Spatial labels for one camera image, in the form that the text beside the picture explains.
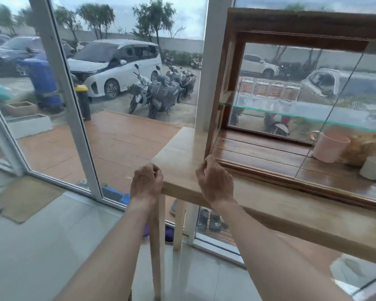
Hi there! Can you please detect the person's right hand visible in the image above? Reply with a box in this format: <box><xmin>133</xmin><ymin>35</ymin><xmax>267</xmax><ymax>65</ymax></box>
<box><xmin>196</xmin><ymin>154</ymin><xmax>237</xmax><ymax>207</ymax></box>

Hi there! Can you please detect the person's left hand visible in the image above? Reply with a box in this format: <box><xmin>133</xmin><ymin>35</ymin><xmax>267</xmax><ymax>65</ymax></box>
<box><xmin>130</xmin><ymin>163</ymin><xmax>164</xmax><ymax>205</ymax></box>

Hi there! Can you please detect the light wooden table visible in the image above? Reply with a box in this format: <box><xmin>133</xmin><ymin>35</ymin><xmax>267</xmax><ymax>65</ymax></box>
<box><xmin>149</xmin><ymin>126</ymin><xmax>376</xmax><ymax>301</ymax></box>

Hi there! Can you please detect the person's right forearm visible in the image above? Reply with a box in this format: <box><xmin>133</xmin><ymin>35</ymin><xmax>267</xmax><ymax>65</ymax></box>
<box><xmin>211</xmin><ymin>199</ymin><xmax>353</xmax><ymax>301</ymax></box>

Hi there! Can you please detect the person's left forearm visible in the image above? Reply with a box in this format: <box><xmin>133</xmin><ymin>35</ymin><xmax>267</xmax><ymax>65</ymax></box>
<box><xmin>54</xmin><ymin>197</ymin><xmax>160</xmax><ymax>301</ymax></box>

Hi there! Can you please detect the black sandal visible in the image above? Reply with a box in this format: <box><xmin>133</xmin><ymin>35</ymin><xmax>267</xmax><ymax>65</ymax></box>
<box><xmin>196</xmin><ymin>208</ymin><xmax>211</xmax><ymax>233</ymax></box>
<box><xmin>208</xmin><ymin>211</ymin><xmax>223</xmax><ymax>233</ymax></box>

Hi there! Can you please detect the blue slipper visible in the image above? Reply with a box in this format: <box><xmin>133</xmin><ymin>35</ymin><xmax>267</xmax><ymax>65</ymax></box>
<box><xmin>101</xmin><ymin>186</ymin><xmax>131</xmax><ymax>206</ymax></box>

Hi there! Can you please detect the purple shoe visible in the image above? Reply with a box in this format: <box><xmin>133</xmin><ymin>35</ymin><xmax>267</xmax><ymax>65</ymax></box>
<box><xmin>142</xmin><ymin>222</ymin><xmax>177</xmax><ymax>244</ymax></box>

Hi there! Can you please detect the grey scooter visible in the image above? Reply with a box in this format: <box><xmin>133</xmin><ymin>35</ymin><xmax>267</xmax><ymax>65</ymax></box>
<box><xmin>147</xmin><ymin>65</ymin><xmax>180</xmax><ymax>120</ymax></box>

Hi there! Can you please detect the red and white scooter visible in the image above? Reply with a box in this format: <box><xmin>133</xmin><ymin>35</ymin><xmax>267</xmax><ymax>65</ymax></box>
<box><xmin>263</xmin><ymin>111</ymin><xmax>291</xmax><ymax>137</ymax></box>

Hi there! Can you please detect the black scooter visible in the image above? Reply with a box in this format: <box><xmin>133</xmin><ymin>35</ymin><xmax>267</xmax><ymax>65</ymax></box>
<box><xmin>166</xmin><ymin>66</ymin><xmax>197</xmax><ymax>103</ymax></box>

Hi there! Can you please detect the clear snack jar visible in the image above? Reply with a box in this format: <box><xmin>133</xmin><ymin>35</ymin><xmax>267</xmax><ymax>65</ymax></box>
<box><xmin>268</xmin><ymin>82</ymin><xmax>285</xmax><ymax>101</ymax></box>
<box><xmin>254</xmin><ymin>80</ymin><xmax>269</xmax><ymax>99</ymax></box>
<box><xmin>283</xmin><ymin>84</ymin><xmax>302</xmax><ymax>103</ymax></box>
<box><xmin>239</xmin><ymin>78</ymin><xmax>255</xmax><ymax>98</ymax></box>

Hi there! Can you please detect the black bin with yellow lid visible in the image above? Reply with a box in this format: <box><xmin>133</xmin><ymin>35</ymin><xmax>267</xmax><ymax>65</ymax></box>
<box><xmin>73</xmin><ymin>84</ymin><xmax>92</xmax><ymax>121</ymax></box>

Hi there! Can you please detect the white minivan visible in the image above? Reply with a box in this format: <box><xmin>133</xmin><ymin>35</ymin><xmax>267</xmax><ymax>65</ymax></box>
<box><xmin>67</xmin><ymin>39</ymin><xmax>163</xmax><ymax>99</ymax></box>

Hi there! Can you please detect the pink plastic mug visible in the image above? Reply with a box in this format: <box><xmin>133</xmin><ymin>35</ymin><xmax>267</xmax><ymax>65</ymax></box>
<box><xmin>310</xmin><ymin>130</ymin><xmax>351</xmax><ymax>163</ymax></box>

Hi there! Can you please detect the tan door mat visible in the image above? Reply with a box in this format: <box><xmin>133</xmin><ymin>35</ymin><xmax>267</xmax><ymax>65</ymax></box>
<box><xmin>0</xmin><ymin>177</ymin><xmax>65</xmax><ymax>224</ymax></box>

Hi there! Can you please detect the white planter box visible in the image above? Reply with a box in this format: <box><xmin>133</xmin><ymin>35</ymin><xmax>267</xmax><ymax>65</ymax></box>
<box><xmin>6</xmin><ymin>114</ymin><xmax>54</xmax><ymax>140</ymax></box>

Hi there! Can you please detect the blue wheeled trash bin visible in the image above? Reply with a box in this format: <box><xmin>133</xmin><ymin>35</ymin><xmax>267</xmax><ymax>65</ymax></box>
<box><xmin>18</xmin><ymin>57</ymin><xmax>65</xmax><ymax>111</ymax></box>

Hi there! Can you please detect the beige planter box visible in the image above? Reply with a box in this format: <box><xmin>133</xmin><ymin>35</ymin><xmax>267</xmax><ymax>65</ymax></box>
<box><xmin>3</xmin><ymin>101</ymin><xmax>38</xmax><ymax>118</ymax></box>

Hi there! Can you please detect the tall leafy tree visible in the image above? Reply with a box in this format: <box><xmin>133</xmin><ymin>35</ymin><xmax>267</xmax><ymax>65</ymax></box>
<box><xmin>76</xmin><ymin>3</ymin><xmax>116</xmax><ymax>40</ymax></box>
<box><xmin>132</xmin><ymin>0</ymin><xmax>178</xmax><ymax>45</ymax></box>

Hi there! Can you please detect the wooden glass display cabinet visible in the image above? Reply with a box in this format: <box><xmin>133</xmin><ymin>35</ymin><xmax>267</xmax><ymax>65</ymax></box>
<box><xmin>204</xmin><ymin>8</ymin><xmax>376</xmax><ymax>214</ymax></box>

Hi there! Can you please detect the clear bag of crackers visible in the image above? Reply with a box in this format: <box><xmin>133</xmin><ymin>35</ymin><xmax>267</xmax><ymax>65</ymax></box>
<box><xmin>341</xmin><ymin>131</ymin><xmax>376</xmax><ymax>168</ymax></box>

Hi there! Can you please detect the white cup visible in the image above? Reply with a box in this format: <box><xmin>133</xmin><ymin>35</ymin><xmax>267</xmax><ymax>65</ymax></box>
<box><xmin>359</xmin><ymin>156</ymin><xmax>376</xmax><ymax>181</ymax></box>

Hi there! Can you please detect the white plastic bag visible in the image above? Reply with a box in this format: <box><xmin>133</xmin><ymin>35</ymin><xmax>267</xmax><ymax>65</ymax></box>
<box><xmin>329</xmin><ymin>253</ymin><xmax>376</xmax><ymax>296</ymax></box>

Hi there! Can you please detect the dark blue car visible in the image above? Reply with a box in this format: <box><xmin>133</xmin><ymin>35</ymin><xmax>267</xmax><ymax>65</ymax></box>
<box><xmin>0</xmin><ymin>36</ymin><xmax>76</xmax><ymax>76</ymax></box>

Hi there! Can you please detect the white sliding door frame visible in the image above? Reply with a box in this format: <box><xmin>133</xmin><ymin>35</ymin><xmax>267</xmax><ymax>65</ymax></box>
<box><xmin>0</xmin><ymin>0</ymin><xmax>127</xmax><ymax>212</ymax></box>

